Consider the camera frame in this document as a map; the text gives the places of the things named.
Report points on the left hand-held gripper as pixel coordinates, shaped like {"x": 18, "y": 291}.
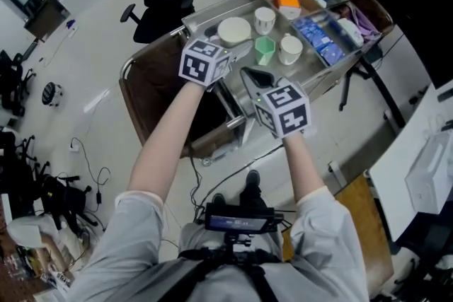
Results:
{"x": 194, "y": 64}

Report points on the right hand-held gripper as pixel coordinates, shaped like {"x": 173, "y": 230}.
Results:
{"x": 283, "y": 106}

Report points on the green hexagonal cup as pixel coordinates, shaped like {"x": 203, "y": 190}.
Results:
{"x": 264, "y": 50}

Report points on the metal cart with brown panels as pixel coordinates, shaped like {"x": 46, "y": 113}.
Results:
{"x": 155, "y": 88}

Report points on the person's right forearm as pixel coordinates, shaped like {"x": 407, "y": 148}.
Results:
{"x": 304, "y": 162}

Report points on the person's left forearm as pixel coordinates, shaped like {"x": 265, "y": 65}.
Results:
{"x": 166, "y": 138}

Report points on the large white mug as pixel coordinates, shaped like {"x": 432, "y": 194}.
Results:
{"x": 233, "y": 32}

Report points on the white patterned mug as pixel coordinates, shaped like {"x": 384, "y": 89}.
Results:
{"x": 264, "y": 20}

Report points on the stack of blue packets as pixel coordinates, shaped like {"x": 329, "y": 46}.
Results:
{"x": 320, "y": 40}

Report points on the white plastic device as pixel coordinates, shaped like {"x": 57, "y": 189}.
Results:
{"x": 350, "y": 31}

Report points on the person's black shoe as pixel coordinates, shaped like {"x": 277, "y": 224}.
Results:
{"x": 218, "y": 198}
{"x": 253, "y": 180}

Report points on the purple cloth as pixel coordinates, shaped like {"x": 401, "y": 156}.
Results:
{"x": 366, "y": 26}

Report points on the black chest-mounted device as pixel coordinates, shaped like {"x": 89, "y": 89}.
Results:
{"x": 240, "y": 221}

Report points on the white desk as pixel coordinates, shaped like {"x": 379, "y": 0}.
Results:
{"x": 400, "y": 180}

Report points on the white power strip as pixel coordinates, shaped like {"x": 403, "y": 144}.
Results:
{"x": 73, "y": 31}

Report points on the wooden board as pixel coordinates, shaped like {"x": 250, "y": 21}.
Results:
{"x": 364, "y": 222}

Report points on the black chest harness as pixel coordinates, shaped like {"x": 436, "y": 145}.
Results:
{"x": 230, "y": 265}

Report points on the white cardboard box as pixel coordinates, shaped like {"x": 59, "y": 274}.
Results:
{"x": 430, "y": 177}

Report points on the black power adapter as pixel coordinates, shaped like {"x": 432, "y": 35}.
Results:
{"x": 98, "y": 197}

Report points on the brown cabinet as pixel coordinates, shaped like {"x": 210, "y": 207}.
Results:
{"x": 46, "y": 19}

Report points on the person's grey shirt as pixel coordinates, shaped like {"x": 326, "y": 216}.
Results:
{"x": 134, "y": 251}

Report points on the white plastic bag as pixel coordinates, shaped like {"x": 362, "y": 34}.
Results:
{"x": 32, "y": 230}

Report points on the white wall adapter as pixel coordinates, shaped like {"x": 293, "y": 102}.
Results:
{"x": 74, "y": 148}

